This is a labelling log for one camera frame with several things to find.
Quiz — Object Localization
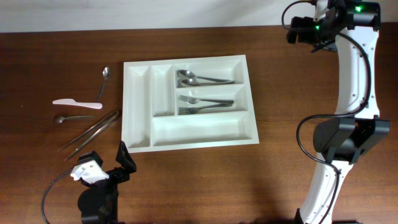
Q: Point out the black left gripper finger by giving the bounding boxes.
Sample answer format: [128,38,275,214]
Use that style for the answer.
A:
[78,151,103,167]
[116,141,137,174]

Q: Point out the long steel tongs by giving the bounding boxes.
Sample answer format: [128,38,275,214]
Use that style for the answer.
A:
[58,110,121,161]

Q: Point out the steel fork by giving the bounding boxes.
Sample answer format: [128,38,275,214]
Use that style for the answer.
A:
[178,103,232,115]
[178,95,234,105]

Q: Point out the large steel spoon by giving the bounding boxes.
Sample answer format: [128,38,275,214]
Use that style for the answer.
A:
[179,79,235,87]
[176,70,229,83]

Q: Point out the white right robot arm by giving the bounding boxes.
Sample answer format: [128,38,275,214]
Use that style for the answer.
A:
[283,0,390,223]

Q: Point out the small steel teaspoon lower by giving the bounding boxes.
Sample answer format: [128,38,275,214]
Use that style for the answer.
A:
[53,115,93,124]

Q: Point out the small steel teaspoon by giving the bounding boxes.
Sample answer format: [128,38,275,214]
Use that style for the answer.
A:
[96,67,111,101]
[53,115,93,124]

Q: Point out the white plastic cutlery tray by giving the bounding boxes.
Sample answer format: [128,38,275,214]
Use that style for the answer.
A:
[121,55,259,153]

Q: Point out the steel fork in tray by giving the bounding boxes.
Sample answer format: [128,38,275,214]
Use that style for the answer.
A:
[178,103,232,115]

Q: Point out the small steel teaspoon upper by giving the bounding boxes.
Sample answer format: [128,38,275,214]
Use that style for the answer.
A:
[96,67,111,101]

